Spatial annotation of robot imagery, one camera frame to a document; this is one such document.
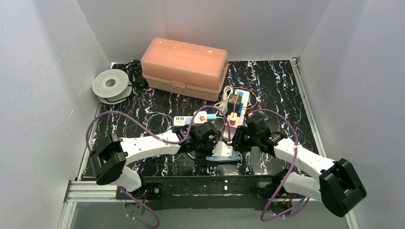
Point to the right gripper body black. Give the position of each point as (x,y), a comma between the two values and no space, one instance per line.
(239,142)

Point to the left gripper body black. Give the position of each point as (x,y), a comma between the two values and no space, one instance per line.
(208,150)

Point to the pink plug adapter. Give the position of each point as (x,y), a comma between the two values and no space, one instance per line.
(234,120)

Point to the light blue power strip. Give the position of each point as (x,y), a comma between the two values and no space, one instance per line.
(222,159)

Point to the white usb charging hub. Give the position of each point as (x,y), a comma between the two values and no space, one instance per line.
(181,120)

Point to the white long power strip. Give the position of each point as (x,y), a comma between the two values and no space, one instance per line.
(229,131)

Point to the dark green cube charger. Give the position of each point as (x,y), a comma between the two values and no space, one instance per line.
(234,99)

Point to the pink translucent plastic storage box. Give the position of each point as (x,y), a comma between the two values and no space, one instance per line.
(184,68)

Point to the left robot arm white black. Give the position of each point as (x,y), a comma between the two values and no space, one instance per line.
(110,163)

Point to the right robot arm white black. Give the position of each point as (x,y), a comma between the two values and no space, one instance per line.
(334,183)

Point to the blue plug adapter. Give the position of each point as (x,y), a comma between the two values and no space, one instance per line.
(238,109)

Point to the white cube charger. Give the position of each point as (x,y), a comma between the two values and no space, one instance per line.
(200,117)

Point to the small light blue charger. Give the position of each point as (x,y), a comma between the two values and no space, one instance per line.
(211,117)

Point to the grey filament spool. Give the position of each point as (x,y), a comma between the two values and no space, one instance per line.
(112,86)

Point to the aluminium frame rail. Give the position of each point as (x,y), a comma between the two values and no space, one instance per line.
(89,191)

